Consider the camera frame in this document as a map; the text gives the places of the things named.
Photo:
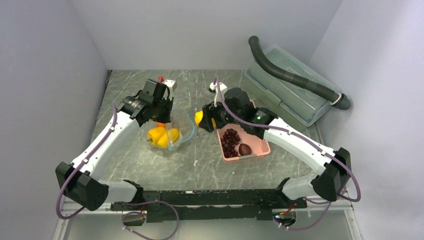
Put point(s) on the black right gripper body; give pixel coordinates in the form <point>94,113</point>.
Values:
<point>223,118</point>

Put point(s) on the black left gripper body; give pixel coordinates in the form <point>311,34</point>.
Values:
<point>163,108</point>

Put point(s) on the yellow mango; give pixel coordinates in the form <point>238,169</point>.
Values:
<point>168,138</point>
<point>198,117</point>

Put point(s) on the orange fruit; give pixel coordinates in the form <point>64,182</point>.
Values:
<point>159,124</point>

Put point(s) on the clear zip top bag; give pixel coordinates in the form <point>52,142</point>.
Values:
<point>180,118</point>

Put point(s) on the yellow bell pepper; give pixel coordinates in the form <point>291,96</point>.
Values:
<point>154,135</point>

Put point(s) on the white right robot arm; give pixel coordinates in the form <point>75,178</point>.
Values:
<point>331,168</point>

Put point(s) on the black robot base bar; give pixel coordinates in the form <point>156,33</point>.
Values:
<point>259,204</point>

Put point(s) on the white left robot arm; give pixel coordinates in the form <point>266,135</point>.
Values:
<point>80,180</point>

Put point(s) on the dark purple grape bunch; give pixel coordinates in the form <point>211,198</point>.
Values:
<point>230,142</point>

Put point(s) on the dark red round fruit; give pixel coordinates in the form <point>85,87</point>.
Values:
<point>244,149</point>

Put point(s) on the pink perforated plastic basket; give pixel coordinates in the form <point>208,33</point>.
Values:
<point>259,147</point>

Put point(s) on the green lidded storage box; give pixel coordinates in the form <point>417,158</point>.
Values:
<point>298,107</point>

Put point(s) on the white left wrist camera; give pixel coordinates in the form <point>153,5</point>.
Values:
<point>172,84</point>

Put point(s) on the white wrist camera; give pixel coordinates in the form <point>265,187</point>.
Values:
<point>219,89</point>
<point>172,84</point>

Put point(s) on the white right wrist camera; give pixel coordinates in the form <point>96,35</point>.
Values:
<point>219,89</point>

